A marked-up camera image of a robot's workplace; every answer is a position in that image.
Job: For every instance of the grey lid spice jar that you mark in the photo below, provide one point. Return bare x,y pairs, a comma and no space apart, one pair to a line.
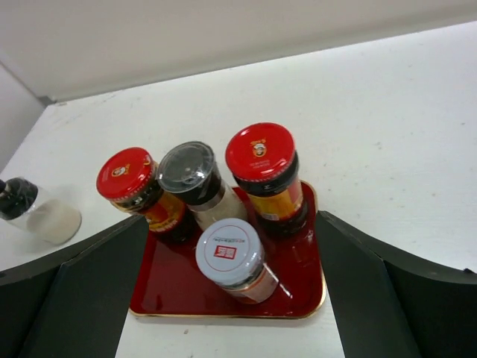
231,255

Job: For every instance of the red lid dark sauce jar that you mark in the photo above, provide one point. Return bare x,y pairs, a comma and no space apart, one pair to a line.
264,162

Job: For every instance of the black cap white bottle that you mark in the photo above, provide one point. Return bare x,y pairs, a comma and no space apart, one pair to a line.
29,207

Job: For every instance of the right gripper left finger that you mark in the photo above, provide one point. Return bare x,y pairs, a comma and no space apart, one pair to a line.
73,302

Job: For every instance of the clear cap grinder bottle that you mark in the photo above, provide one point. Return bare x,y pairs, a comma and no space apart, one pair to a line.
189,171

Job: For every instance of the red lacquer tray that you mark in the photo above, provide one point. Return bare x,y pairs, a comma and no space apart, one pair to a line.
170,284

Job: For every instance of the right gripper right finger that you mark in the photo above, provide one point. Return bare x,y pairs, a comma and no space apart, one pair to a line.
390,303

